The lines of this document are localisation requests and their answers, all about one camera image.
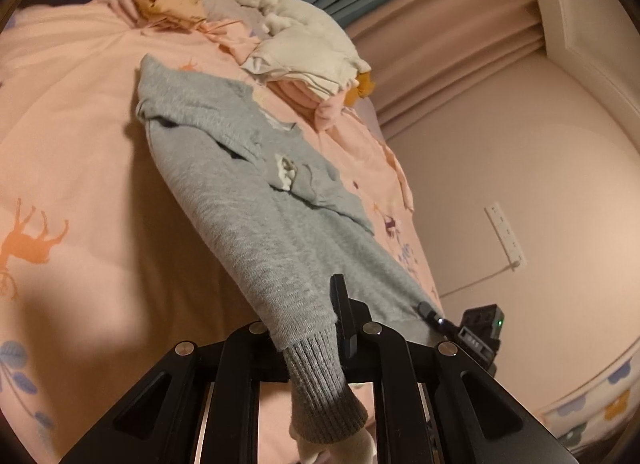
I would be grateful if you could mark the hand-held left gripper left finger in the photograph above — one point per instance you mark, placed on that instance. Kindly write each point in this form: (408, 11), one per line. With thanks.
(248, 350)

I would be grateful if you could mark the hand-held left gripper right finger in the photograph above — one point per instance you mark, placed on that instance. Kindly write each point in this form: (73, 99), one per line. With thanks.
(345, 324)

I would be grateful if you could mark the grey knit sweater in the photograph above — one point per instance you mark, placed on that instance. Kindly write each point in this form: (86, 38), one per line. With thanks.
(260, 204)

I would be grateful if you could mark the pink folded clothes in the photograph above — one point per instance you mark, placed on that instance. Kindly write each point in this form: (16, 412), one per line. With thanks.
(320, 104)

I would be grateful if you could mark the white cloth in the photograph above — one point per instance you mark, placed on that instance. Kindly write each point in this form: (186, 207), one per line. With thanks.
(340, 449)

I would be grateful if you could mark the floral print blanket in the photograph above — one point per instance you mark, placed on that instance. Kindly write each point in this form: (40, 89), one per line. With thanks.
(595, 404)

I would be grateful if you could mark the pink animal print duvet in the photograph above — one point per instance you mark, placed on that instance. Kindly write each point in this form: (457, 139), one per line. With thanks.
(80, 154)

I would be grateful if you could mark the cream folded cloth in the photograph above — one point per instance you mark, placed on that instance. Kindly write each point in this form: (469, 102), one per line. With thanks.
(300, 61)

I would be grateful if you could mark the pink curtain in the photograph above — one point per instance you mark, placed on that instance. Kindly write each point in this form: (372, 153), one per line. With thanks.
(450, 39)

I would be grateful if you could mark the white goose plush toy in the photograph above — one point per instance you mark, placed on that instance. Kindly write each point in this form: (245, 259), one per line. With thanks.
(295, 19)

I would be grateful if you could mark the grey pillow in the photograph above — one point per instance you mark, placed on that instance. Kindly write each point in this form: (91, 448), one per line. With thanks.
(227, 6)

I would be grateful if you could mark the white cabinet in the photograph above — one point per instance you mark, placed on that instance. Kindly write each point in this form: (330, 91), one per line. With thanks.
(585, 9)

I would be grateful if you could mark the white wall power strip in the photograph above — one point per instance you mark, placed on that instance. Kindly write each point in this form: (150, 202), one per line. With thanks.
(505, 234)

